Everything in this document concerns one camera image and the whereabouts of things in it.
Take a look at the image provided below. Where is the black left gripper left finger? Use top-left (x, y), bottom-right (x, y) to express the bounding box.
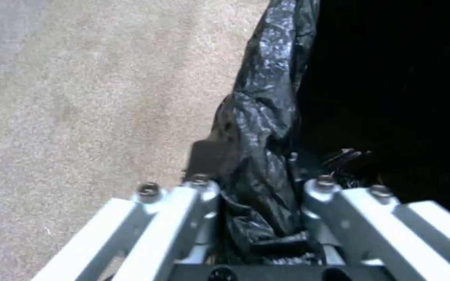
top-left (30, 140), bottom-right (237, 281)

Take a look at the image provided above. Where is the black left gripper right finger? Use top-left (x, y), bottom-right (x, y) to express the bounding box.
top-left (287, 152), bottom-right (450, 281)

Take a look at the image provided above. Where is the black plastic trash bag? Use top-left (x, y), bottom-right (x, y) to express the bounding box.
top-left (209, 0), bottom-right (450, 265)

